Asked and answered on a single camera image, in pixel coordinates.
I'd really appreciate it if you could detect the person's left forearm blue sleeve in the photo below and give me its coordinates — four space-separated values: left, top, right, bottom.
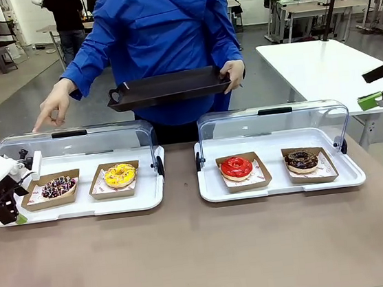
212 26 246 67

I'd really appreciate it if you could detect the person's left hand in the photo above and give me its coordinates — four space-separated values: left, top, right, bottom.
218 58 249 95

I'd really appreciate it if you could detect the white display case base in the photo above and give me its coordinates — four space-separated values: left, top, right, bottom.
0 142 171 228
193 121 368 206

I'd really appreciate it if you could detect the person's right hand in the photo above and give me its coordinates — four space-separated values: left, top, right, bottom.
27 76 83 134

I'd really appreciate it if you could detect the purple sprinkle chocolate donut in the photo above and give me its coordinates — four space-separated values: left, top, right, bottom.
39 175 80 202

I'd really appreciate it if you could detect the red glazed donut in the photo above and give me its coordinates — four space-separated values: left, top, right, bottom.
218 154 255 184

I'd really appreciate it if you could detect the person in black clothes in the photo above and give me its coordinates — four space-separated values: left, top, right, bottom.
42 0 91 67

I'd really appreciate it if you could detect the white side table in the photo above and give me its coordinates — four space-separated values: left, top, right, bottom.
255 31 383 158

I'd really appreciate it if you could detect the grey background work table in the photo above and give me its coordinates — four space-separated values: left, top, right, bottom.
35 19 100 77

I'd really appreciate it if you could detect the chocolate glazed donut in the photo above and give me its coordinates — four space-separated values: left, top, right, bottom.
280 142 340 187

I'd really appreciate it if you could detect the person's blue shirt torso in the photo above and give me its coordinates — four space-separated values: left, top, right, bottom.
52 0 254 157

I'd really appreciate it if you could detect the yellow frosted donut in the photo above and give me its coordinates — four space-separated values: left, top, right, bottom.
85 159 143 202

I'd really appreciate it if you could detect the black office chair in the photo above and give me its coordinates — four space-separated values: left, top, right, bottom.
0 17 30 74

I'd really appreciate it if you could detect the red frosted donut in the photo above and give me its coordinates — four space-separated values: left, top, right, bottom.
215 149 274 195

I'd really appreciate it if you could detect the long grey lab table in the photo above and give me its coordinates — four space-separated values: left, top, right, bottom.
279 0 371 49

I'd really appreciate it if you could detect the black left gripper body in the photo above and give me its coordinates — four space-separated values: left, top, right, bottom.
0 175 30 210

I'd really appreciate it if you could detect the clear display case lid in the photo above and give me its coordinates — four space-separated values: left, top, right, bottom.
0 118 166 200
195 96 355 171

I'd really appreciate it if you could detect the person's right forearm blue sleeve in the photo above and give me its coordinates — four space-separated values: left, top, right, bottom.
56 38 118 102

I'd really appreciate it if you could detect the dark chocolate crumble donut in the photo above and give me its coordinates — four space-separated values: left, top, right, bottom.
283 149 320 176

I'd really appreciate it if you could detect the yellow sprinkle donut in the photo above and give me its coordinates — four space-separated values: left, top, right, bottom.
102 161 139 191

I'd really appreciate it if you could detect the black serving tray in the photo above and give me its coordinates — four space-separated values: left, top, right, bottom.
104 63 234 114

